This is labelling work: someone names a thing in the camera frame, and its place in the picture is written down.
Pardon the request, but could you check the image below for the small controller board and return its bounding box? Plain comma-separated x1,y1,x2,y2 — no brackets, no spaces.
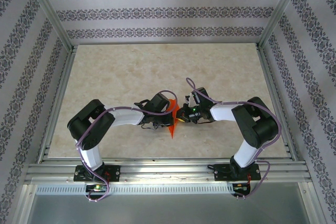
86,184,108,193
233,183,250,193

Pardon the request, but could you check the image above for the aluminium mounting rail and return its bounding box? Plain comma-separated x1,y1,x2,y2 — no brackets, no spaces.
25,158,312,183

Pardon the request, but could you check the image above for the aluminium side rail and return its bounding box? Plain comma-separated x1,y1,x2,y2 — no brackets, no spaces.
256,45,299,161
38,47,77,163

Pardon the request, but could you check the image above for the slotted grey cable duct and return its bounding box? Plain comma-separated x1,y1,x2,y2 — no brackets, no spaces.
35,183,234,195

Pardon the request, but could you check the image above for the aluminium frame post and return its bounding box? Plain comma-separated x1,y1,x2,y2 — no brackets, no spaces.
257,0,307,49
22,0,74,51

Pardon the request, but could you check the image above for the grey metal panel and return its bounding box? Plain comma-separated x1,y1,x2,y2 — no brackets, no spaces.
26,194,312,224

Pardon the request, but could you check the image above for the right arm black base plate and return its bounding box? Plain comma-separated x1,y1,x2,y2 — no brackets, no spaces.
214,163,262,182

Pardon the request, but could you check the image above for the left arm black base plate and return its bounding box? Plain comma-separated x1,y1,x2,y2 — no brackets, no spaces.
74,165,121,182

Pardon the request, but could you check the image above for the orange paper sheet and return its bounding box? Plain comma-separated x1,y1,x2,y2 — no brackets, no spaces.
167,98,182,140

